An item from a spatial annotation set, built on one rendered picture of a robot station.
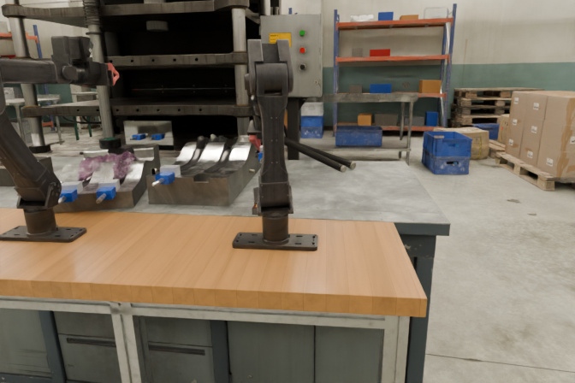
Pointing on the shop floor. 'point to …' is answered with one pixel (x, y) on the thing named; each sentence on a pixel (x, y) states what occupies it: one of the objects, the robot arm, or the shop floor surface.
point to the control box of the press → (313, 71)
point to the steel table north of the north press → (38, 103)
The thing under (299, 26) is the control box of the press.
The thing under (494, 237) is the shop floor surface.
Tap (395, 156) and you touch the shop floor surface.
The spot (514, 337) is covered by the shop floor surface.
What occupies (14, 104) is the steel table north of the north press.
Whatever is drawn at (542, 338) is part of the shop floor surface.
